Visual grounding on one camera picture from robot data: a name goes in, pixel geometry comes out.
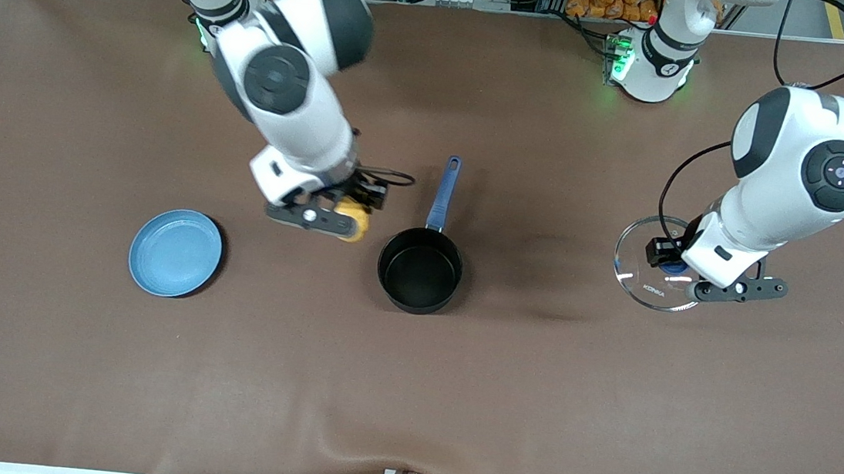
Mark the glass lid with blue knob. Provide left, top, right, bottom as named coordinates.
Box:
left=609, top=211, right=712, bottom=316

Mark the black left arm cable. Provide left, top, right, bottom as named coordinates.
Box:
left=656, top=0, right=844, bottom=259

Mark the black pot with blue handle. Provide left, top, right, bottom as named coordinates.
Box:
left=373, top=149, right=476, bottom=319

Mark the blue round plate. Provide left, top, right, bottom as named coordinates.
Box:
left=125, top=204, right=227, bottom=303

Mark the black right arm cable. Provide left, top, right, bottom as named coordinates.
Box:
left=354, top=165, right=418, bottom=190

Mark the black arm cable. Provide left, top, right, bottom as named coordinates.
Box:
left=656, top=0, right=844, bottom=259
left=354, top=165, right=418, bottom=190

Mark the brown table cover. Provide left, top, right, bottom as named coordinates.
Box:
left=0, top=0, right=844, bottom=474

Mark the yellow potato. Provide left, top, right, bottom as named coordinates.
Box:
left=331, top=197, right=373, bottom=246

